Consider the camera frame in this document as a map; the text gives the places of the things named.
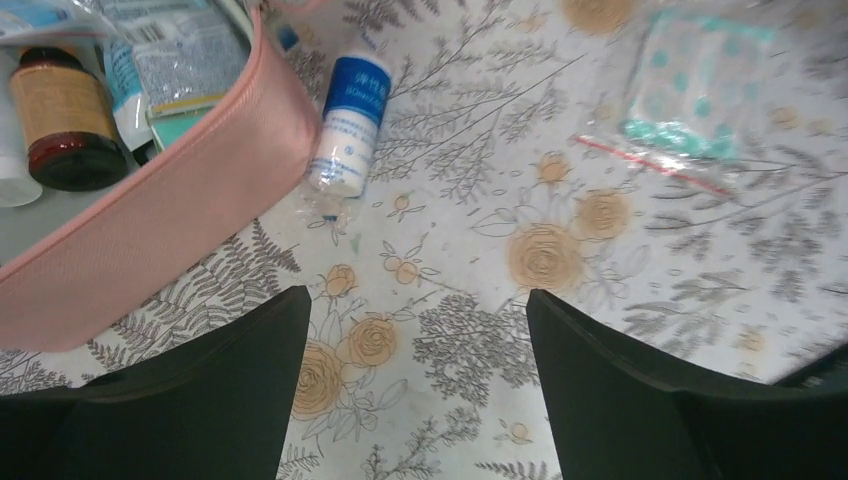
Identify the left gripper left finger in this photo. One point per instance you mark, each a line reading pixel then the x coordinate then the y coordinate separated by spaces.
pixel 215 407

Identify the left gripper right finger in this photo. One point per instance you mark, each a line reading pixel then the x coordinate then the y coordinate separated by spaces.
pixel 622 409

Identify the pink medicine kit case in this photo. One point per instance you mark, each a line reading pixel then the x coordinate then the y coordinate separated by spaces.
pixel 74 264

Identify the brown bottle orange cap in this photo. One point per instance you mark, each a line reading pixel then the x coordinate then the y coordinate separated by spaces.
pixel 67 124

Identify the white bottle blue label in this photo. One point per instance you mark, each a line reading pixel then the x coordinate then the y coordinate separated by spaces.
pixel 352 117

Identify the clear bag teal strip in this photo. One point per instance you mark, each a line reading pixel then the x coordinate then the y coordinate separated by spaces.
pixel 168 57

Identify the white bottle green label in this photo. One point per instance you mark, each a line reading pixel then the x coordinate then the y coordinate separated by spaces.
pixel 18 188

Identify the blue white pouch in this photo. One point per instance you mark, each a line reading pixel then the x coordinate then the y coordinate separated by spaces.
pixel 25 23

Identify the clear teal zip bag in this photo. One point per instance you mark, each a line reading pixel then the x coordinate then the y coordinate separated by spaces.
pixel 681 89

